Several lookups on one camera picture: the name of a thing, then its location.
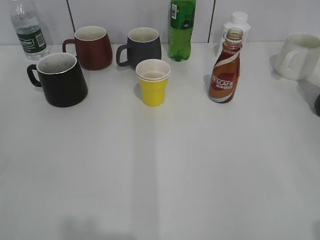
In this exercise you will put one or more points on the grey ceramic mug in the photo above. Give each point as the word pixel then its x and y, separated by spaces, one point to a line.
pixel 143 43

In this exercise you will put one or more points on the dark object at right edge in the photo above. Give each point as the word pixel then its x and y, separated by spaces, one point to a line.
pixel 317 105

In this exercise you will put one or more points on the green soda bottle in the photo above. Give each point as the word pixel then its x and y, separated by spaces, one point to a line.
pixel 182 15

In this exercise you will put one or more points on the white ceramic mug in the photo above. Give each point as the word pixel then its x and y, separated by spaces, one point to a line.
pixel 298 56

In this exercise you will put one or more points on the brown Nescafe coffee bottle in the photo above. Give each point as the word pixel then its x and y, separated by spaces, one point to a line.
pixel 226 71

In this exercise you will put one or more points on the yellow paper cup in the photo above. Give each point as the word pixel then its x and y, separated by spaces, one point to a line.
pixel 153 75

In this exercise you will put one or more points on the clear water bottle green label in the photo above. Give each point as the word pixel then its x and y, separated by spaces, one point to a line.
pixel 26 22

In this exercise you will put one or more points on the black ceramic mug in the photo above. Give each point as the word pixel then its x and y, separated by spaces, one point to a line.
pixel 61 78

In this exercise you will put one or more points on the red ceramic mug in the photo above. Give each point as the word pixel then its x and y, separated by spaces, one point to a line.
pixel 93 47

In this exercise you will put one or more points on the white plastic bottle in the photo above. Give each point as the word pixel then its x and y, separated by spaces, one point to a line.
pixel 238 20

